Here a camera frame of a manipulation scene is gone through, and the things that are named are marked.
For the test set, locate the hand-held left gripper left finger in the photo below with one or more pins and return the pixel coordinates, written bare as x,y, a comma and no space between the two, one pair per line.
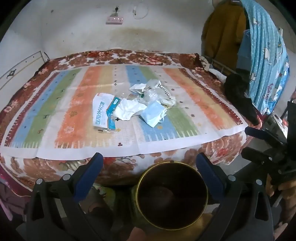
93,165

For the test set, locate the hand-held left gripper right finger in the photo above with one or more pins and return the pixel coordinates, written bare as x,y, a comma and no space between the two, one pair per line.
205,166

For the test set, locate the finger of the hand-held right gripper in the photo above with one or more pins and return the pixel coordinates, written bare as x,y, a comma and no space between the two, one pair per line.
256,133
256,155

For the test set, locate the dark bin with gold rim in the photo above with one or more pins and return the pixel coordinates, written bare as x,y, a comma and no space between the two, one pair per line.
171,197

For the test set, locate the blue white torn wrapper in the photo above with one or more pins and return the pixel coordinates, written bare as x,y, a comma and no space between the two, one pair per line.
111,115

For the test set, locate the white medical mask package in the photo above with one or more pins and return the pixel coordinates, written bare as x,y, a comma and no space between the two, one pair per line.
99,109

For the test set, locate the white tissue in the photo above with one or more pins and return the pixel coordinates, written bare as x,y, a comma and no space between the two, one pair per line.
127,109

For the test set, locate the blue face mask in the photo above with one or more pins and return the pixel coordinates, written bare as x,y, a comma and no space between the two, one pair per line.
151,113

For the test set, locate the pale plastic snack wrapper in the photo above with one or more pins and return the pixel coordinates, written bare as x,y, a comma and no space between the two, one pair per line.
165,91

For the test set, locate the person's right hand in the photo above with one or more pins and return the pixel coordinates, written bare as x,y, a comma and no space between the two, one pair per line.
289,192

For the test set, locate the green yellow printed bag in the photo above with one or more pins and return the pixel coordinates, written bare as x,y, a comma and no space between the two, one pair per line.
115,191

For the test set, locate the floral brown blanket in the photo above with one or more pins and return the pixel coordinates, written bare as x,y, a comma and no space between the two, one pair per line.
129,166

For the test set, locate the black cloth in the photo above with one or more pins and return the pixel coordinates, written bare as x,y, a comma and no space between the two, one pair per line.
238,92

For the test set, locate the striped pastel mat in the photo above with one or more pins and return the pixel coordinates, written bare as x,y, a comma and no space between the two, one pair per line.
69,111

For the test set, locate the blue cartoon printed curtain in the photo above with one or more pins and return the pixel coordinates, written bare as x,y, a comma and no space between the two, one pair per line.
266,58

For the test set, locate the light blue storage box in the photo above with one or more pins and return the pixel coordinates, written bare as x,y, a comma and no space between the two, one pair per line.
245,46

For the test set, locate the white folded paper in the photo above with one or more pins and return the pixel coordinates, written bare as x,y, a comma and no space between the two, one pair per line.
136,87

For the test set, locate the pink cloth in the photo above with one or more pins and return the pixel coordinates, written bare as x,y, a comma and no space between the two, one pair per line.
5,197

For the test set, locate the yellow hanging garment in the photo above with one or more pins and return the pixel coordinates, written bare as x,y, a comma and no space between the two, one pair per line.
222,34

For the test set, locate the white bed headboard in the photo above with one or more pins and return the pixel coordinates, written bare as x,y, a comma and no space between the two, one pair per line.
20,67

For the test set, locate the pink power strip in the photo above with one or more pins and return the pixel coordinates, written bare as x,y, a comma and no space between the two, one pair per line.
114,20

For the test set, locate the metal bed rail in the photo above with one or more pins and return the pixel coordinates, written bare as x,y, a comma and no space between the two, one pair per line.
218,64

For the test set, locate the black wall plug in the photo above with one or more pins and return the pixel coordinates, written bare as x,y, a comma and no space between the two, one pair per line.
115,9

